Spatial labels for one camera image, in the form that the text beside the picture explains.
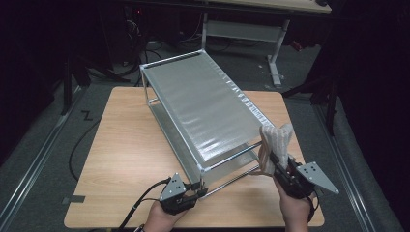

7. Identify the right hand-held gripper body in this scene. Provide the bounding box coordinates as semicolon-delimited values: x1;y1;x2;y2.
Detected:
273;161;340;200

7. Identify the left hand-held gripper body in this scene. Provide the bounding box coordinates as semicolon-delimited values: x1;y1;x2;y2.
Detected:
159;172;198;217

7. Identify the striped cloth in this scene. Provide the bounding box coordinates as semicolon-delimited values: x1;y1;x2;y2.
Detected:
249;123;295;177

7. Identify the grey two-tier metal shelf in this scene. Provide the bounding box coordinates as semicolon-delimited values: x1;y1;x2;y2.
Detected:
139;48;276;198

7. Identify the person's left hand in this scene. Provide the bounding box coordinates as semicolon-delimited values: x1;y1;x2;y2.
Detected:
143;201;190;232

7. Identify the person's right hand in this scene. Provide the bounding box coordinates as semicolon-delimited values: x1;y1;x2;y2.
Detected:
274;180;317;232

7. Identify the black metal stand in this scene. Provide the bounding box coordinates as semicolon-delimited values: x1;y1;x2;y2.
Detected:
61;56;130;117
281;73;339;136

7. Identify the grey tape piece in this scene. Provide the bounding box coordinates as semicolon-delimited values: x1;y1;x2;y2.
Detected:
61;194;85;205

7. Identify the white-legged wooden desk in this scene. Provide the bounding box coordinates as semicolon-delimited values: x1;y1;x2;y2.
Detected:
196;0;333;88

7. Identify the right hand-held gripper black cable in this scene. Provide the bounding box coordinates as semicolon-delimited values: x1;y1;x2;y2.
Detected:
307;189;320;223

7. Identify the hand-held gripper black cable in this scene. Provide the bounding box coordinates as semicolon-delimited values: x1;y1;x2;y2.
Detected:
117;177;172;232
307;189;320;223

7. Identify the left hand-held gripper black cable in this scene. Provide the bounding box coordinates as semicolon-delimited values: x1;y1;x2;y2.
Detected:
117;177;172;232

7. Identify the metal floor rail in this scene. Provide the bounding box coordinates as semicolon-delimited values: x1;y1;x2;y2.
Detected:
313;104;376;232
0;86;81;223

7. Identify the black floor cable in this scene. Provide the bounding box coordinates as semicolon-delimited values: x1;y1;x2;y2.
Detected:
68;119;101;182

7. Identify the bundle of black cables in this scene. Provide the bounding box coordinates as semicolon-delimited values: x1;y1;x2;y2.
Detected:
124;6;163;85

